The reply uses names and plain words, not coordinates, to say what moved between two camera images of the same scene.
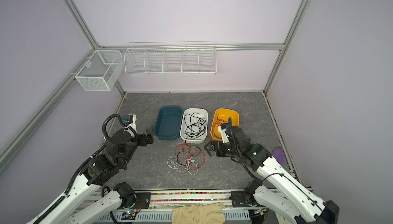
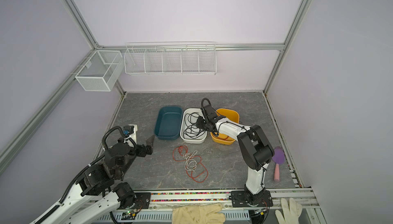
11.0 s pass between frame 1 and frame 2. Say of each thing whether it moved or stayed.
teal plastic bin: stayed
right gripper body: moved
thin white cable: moved
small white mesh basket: stayed
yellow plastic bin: stayed
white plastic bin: stayed
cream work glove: stayed
